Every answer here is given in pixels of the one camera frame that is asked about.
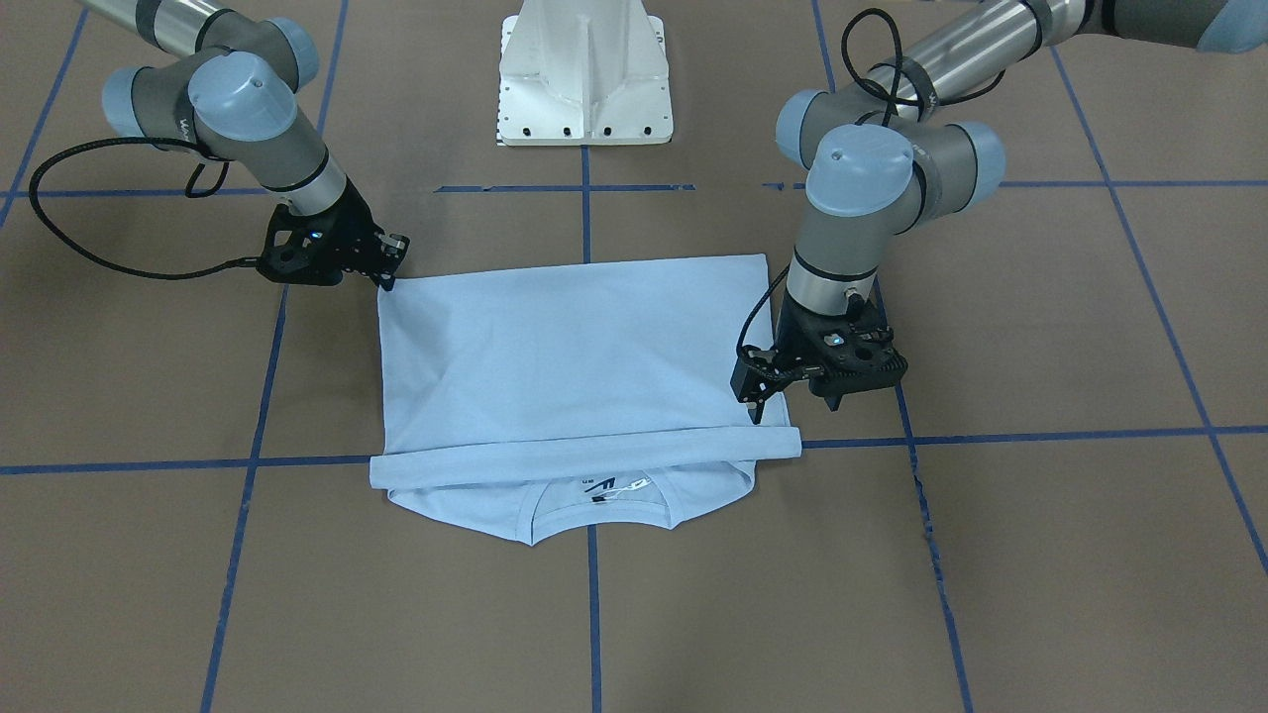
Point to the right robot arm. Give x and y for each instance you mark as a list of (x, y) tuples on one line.
[(231, 95)]

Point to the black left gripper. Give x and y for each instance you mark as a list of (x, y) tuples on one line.
[(790, 349)]

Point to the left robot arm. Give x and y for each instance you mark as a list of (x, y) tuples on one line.
[(877, 168)]

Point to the light blue t-shirt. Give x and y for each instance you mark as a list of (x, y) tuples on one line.
[(525, 403)]

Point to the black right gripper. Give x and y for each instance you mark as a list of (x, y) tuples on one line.
[(349, 238)]

